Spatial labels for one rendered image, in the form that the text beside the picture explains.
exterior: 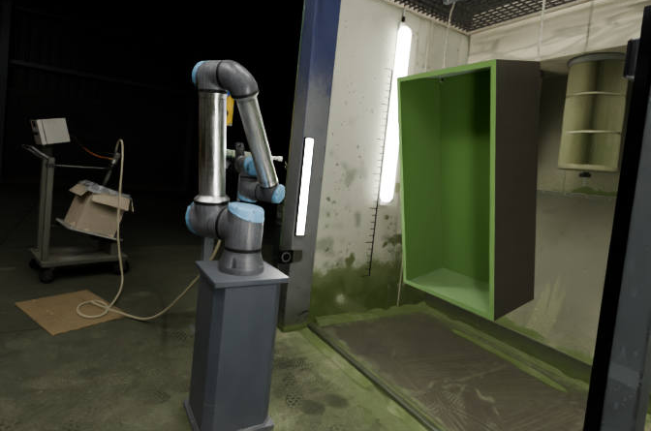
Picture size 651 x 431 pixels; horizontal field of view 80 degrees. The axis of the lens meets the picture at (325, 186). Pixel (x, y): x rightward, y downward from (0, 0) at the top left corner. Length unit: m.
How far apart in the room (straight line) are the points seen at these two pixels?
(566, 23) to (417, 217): 1.62
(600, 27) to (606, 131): 0.63
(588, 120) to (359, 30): 1.57
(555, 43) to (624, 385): 2.51
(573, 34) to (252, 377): 2.72
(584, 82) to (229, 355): 2.59
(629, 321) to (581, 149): 2.14
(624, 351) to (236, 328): 1.21
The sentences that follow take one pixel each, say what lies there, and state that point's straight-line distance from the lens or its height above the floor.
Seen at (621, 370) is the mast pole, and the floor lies 0.81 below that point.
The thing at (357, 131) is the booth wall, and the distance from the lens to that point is 2.69.
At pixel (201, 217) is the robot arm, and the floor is 0.84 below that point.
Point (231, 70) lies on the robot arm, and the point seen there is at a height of 1.44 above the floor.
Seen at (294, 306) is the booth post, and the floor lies 0.17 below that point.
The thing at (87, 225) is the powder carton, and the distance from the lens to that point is 3.64.
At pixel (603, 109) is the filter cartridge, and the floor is 1.63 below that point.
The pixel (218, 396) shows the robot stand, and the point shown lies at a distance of 1.72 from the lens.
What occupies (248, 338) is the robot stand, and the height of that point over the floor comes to 0.40.
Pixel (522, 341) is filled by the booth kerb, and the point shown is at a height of 0.13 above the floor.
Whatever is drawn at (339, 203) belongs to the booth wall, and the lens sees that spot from 2.64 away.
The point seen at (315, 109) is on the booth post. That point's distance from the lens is 2.51.
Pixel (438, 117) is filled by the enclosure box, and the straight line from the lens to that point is 2.47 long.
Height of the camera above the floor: 1.11
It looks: 3 degrees down
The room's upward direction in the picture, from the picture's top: 6 degrees clockwise
